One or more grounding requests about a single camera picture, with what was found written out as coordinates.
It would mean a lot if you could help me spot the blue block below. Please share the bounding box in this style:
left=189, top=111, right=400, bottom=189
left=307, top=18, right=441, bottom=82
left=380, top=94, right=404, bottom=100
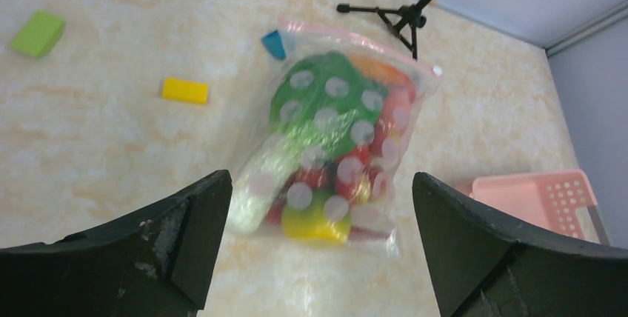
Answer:
left=261, top=30, right=286, bottom=61

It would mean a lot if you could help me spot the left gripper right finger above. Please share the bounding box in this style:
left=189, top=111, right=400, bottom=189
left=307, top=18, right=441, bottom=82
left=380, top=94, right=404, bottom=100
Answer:
left=412, top=173, right=627, bottom=316

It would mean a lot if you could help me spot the pink peach toy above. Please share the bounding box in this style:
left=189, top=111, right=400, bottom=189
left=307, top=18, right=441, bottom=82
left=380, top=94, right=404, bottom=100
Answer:
left=370, top=89, right=412, bottom=157

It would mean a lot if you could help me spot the yellow rectangular block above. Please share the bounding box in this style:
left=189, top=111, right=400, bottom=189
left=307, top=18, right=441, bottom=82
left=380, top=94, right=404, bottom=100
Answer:
left=160, top=77, right=209, bottom=104

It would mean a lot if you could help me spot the green block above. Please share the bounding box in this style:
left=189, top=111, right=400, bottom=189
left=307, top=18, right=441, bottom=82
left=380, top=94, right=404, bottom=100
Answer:
left=9, top=10, right=66, bottom=59

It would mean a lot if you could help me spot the clear zip top bag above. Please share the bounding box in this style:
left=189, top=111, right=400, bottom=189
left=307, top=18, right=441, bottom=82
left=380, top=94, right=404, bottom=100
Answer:
left=226, top=20, right=443, bottom=256

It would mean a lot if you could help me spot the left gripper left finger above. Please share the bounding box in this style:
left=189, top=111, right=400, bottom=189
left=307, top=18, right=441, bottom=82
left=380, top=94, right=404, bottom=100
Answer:
left=1, top=170, right=233, bottom=316

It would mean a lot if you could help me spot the pink perforated plastic basket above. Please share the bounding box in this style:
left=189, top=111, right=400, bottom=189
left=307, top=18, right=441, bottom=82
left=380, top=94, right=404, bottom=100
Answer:
left=455, top=170, right=610, bottom=245

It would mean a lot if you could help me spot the red lychee bunch toy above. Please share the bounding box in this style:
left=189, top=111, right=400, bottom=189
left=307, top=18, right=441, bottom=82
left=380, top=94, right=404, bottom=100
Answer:
left=264, top=145, right=389, bottom=224

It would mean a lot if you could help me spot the yellow green lemon toy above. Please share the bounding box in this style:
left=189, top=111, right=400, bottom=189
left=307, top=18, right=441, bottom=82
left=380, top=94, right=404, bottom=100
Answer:
left=281, top=186, right=351, bottom=244

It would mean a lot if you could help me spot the red yellow mango toy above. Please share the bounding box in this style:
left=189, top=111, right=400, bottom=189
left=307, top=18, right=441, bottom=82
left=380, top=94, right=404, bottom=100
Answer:
left=349, top=54, right=410, bottom=86

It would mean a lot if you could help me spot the black tripod mic stand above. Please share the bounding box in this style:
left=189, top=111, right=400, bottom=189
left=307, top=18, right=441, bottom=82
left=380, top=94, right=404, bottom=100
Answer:
left=336, top=0, right=435, bottom=60

